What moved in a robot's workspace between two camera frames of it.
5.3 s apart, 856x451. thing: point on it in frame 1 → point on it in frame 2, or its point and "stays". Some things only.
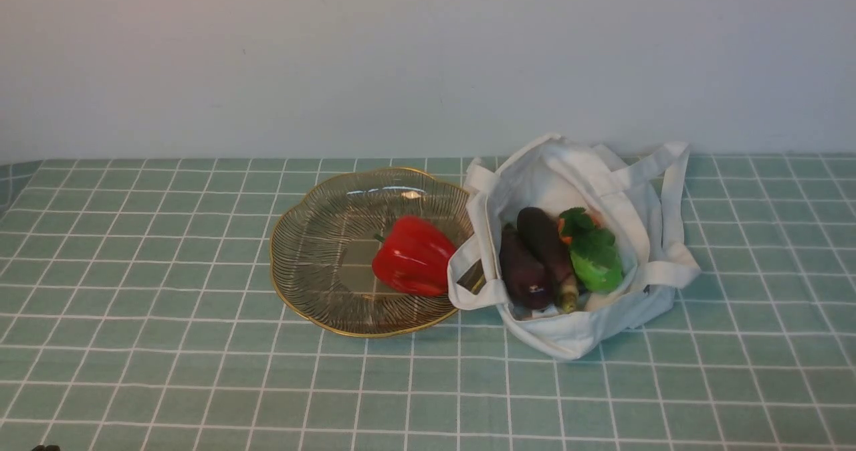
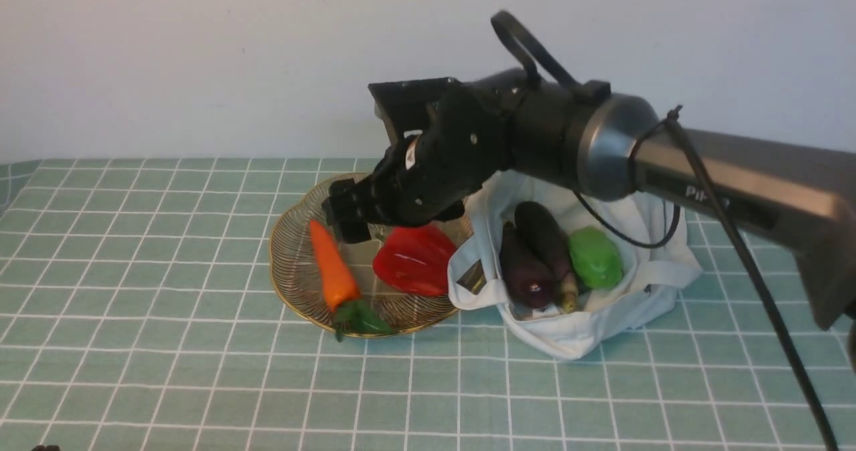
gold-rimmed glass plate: x=322 y=253 stays
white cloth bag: x=636 y=197 stays
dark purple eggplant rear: x=540 y=231 stays
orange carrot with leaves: x=582 y=231 → x=340 y=290
